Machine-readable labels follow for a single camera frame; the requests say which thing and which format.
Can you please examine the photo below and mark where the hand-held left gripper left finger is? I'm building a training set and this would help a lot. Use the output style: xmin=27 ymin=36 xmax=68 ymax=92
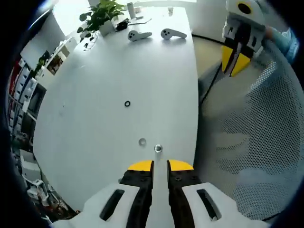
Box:
xmin=53 ymin=160 xmax=154 ymax=228

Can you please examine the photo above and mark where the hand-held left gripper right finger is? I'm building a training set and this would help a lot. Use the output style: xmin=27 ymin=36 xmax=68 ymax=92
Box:
xmin=166 ymin=159 xmax=271 ymax=228

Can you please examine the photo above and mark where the white handheld controller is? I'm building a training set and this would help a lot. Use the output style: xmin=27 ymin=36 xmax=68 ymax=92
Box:
xmin=161 ymin=28 xmax=188 ymax=40
xmin=127 ymin=30 xmax=152 ymax=42

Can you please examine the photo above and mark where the white mesh chair back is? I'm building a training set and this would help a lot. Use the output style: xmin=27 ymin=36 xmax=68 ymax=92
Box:
xmin=199 ymin=51 xmax=299 ymax=221

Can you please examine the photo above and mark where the white cylindrical bottle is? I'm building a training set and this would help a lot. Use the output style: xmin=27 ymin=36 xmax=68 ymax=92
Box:
xmin=127 ymin=2 xmax=136 ymax=19

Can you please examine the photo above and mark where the small black device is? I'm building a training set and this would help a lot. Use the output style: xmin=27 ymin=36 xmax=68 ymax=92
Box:
xmin=115 ymin=20 xmax=130 ymax=31

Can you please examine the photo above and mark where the potted green plant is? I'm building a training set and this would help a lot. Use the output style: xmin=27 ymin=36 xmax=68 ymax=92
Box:
xmin=77 ymin=0 xmax=126 ymax=48

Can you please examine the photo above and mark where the storage shelf with bins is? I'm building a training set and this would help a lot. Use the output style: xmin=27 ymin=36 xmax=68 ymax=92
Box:
xmin=6 ymin=59 xmax=47 ymax=124

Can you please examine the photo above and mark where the small green plant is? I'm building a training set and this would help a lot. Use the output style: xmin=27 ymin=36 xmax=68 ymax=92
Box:
xmin=33 ymin=51 xmax=50 ymax=76

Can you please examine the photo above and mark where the white low cabinet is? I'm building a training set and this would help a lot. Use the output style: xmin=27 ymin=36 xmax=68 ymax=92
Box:
xmin=44 ymin=37 xmax=78 ymax=76

